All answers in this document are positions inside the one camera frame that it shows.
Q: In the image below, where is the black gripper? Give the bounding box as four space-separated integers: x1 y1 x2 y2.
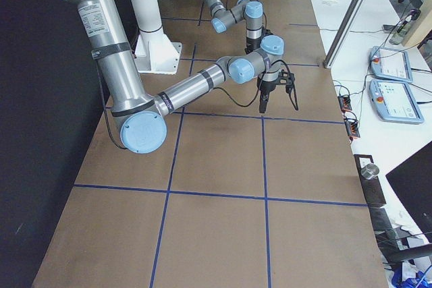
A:
256 71 279 113
245 37 262 54

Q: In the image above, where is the far orange connector block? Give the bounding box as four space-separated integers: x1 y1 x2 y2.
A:
337 94 352 112

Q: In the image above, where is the orange connector block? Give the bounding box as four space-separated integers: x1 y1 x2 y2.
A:
344 116 360 141
337 94 352 112

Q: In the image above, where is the near orange connector block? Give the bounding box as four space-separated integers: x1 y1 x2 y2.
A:
344 116 360 141

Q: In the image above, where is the metal cup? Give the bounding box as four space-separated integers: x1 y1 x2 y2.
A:
360 163 379 180

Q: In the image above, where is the near teach pendant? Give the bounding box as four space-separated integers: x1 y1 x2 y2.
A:
369 79 425 125

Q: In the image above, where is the teach pendant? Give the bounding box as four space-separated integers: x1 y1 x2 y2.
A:
370 46 413 83
369 79 425 125

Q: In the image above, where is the far teach pendant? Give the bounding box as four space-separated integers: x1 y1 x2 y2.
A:
370 46 413 83

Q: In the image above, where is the black tray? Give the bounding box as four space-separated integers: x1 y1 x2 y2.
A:
354 154 386 208

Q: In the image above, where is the black monitor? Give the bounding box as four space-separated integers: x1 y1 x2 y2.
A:
386 142 432 239

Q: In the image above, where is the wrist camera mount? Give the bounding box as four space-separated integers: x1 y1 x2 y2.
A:
277 69 295 94

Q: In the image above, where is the white pedestal column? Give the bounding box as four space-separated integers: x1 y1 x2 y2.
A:
131 0 182 75

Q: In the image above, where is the aluminium frame post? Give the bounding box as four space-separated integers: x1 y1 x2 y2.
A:
323 0 365 69

